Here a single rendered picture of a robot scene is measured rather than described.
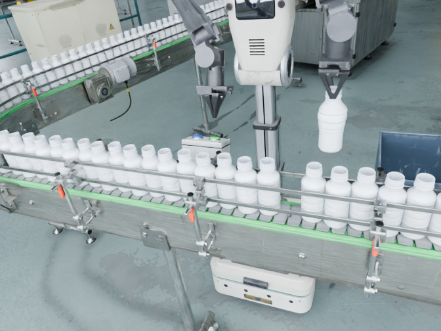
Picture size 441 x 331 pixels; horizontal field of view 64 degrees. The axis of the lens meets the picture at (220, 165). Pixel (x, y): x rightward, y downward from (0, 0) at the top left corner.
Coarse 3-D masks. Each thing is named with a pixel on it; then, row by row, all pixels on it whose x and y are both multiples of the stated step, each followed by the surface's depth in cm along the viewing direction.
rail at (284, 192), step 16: (64, 160) 113; (176, 160) 106; (64, 176) 118; (176, 176) 99; (192, 176) 97; (288, 176) 94; (160, 192) 105; (176, 192) 103; (288, 192) 88; (304, 192) 86; (256, 208) 95; (272, 208) 93; (400, 208) 79; (416, 208) 78; (432, 208) 77; (368, 224) 85
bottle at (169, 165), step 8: (160, 152) 101; (168, 152) 99; (160, 160) 100; (168, 160) 100; (160, 168) 101; (168, 168) 100; (176, 168) 102; (160, 176) 102; (168, 184) 103; (176, 184) 104; (176, 200) 106
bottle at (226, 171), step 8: (224, 152) 96; (224, 160) 93; (216, 168) 97; (224, 168) 94; (232, 168) 95; (216, 176) 96; (224, 176) 94; (232, 176) 95; (224, 192) 98; (232, 192) 98; (232, 200) 99; (224, 208) 102; (232, 208) 101
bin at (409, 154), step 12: (384, 132) 136; (396, 132) 134; (384, 144) 139; (396, 144) 137; (408, 144) 135; (420, 144) 134; (432, 144) 132; (384, 156) 141; (396, 156) 140; (408, 156) 138; (420, 156) 136; (432, 156) 134; (384, 168) 144; (396, 168) 142; (408, 168) 141; (420, 168) 139; (432, 168) 137; (408, 180) 110
